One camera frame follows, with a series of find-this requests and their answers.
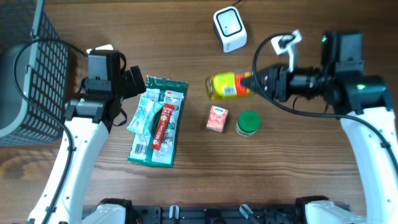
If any yellow Vim dish soap bottle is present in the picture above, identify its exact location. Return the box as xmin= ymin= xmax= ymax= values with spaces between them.
xmin=205 ymin=72 xmax=252 ymax=100

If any red Nescafe sachet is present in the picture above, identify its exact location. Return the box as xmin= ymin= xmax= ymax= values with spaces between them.
xmin=150 ymin=103 xmax=174 ymax=151

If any green lid jar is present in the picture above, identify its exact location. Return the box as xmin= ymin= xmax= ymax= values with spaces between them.
xmin=235 ymin=110 xmax=261 ymax=138

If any orange Kleenex tissue pack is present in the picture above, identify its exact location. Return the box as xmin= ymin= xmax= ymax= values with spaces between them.
xmin=206 ymin=106 xmax=228 ymax=133

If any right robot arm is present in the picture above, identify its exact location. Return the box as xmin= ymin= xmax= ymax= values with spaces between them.
xmin=241 ymin=31 xmax=397 ymax=223

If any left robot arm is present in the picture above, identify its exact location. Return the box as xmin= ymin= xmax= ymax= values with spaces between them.
xmin=27 ymin=50 xmax=146 ymax=223

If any white barcode scanner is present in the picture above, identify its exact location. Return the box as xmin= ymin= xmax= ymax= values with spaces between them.
xmin=213 ymin=6 xmax=248 ymax=53

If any dark grey mesh basket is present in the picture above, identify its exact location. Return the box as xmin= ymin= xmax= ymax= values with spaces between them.
xmin=1 ymin=0 xmax=69 ymax=146

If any left camera cable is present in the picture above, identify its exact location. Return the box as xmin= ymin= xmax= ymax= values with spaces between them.
xmin=12 ymin=37 xmax=90 ymax=224

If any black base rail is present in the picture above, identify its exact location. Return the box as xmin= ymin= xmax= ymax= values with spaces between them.
xmin=132 ymin=204 xmax=303 ymax=224

